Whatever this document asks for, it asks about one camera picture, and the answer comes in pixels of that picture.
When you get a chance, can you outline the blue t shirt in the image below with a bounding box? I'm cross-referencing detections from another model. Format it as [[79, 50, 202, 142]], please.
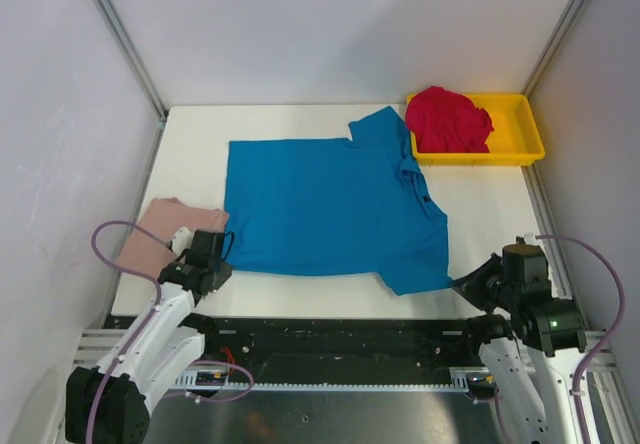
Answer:
[[224, 107, 451, 296]]

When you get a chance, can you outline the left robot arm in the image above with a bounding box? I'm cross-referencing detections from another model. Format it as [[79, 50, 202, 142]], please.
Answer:
[[65, 228, 234, 443]]

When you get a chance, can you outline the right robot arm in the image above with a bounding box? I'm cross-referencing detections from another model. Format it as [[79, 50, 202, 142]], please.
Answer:
[[451, 241, 599, 443]]

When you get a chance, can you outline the folded pink t shirt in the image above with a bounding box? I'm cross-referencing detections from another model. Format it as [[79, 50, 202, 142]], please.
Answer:
[[116, 198, 229, 278]]

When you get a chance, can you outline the yellow plastic tray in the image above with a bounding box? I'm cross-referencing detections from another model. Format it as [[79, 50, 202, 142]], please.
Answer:
[[411, 93, 545, 167]]

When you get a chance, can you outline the red t shirt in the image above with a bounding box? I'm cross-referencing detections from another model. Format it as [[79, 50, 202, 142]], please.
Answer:
[[405, 86, 494, 154]]

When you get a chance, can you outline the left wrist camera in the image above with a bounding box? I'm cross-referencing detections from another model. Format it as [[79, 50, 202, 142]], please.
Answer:
[[167, 227, 194, 255]]

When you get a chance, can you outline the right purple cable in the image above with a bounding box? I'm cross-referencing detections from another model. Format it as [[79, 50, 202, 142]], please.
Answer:
[[494, 233, 627, 444]]

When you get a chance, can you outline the purple cable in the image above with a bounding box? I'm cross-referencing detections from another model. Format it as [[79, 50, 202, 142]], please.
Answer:
[[494, 233, 627, 444], [84, 220, 256, 444]]

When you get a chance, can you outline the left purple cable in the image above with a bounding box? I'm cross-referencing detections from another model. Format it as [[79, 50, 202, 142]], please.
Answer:
[[84, 220, 256, 444]]

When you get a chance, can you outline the white cable duct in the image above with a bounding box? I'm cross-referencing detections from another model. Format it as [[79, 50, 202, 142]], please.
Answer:
[[164, 366, 471, 393]]

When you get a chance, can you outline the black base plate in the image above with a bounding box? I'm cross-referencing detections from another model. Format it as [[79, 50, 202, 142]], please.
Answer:
[[183, 314, 484, 392]]

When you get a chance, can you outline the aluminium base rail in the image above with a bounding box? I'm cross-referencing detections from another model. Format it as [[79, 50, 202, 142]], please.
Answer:
[[72, 328, 614, 371]]

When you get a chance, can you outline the right aluminium frame post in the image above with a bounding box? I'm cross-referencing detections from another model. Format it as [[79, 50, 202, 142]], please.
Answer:
[[522, 0, 589, 98]]

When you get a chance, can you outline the aluminium frame post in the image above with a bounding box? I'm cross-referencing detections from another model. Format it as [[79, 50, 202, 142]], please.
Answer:
[[73, 0, 169, 120], [522, 0, 589, 98]]

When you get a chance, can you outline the left aluminium frame post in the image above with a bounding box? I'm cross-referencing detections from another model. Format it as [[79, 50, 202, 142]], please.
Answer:
[[73, 0, 169, 120]]

